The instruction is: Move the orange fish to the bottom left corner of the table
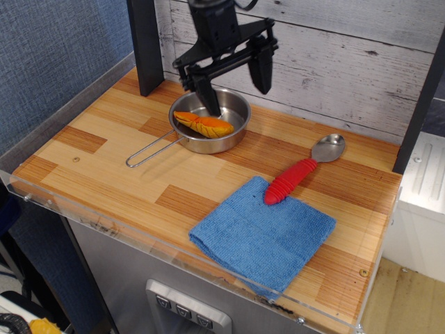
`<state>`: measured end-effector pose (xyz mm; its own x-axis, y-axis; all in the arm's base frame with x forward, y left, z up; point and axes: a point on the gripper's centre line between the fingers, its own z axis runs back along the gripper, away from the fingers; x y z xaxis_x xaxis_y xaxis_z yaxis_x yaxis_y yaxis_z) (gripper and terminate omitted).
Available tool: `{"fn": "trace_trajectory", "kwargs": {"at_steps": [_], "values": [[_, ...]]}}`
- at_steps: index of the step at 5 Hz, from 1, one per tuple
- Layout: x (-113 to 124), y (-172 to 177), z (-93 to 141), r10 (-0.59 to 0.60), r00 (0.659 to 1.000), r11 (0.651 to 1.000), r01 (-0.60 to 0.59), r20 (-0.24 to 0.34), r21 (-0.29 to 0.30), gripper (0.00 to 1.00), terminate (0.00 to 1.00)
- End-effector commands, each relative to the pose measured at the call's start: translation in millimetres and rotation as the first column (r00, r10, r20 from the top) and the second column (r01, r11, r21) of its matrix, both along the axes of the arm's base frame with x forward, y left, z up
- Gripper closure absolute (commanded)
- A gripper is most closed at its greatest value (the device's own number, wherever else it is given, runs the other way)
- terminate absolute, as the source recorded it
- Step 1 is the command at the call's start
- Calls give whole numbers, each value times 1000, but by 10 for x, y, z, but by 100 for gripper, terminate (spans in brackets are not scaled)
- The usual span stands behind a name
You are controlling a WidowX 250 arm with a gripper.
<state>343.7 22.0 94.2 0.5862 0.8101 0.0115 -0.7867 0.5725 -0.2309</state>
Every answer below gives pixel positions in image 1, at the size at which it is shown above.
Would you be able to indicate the steel button control panel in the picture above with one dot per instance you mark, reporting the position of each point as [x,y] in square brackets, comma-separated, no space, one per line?
[177,312]

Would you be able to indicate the blue folded cloth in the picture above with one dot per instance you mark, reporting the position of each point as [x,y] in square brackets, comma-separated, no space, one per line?
[267,245]

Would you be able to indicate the dark vertical post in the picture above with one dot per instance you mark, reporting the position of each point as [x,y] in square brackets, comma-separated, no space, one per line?
[421,109]
[146,44]

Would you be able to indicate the white ridged side unit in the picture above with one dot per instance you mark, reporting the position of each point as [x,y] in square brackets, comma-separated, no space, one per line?
[415,236]

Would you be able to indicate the yellow object bottom left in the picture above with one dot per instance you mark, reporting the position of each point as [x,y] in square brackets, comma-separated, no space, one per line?
[43,326]

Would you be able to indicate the clear acrylic front guard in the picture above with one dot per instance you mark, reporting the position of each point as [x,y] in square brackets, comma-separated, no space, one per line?
[154,212]

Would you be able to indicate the dark left vertical post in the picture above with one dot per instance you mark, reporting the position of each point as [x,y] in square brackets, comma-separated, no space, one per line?
[146,44]

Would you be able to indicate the dark right vertical post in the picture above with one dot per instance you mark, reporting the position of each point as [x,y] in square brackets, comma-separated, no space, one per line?
[421,109]

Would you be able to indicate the red handled metal spoon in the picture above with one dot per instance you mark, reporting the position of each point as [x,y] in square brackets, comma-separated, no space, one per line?
[327,149]

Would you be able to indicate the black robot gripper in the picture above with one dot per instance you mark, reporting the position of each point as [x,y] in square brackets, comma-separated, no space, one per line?
[223,45]

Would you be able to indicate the small steel saucepan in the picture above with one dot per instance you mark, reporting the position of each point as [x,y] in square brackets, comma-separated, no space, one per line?
[234,109]

